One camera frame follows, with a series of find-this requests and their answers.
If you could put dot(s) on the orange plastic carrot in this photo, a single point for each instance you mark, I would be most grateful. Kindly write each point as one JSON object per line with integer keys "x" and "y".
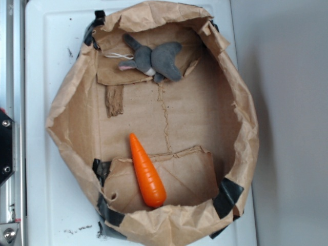
{"x": 152, "y": 189}

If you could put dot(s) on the brown paper bag tray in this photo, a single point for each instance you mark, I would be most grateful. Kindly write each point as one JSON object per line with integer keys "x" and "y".
{"x": 201, "y": 133}

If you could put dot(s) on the grey plush bunny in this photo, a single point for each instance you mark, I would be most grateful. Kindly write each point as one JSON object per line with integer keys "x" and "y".
{"x": 158, "y": 62}

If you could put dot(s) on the black metal bracket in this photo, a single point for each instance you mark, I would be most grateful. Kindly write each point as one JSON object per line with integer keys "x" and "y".
{"x": 6, "y": 147}

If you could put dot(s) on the aluminium frame rail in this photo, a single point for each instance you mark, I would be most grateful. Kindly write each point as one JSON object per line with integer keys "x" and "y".
{"x": 13, "y": 191}

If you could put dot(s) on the silver corner bracket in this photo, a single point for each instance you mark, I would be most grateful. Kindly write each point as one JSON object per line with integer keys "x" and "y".
{"x": 9, "y": 233}

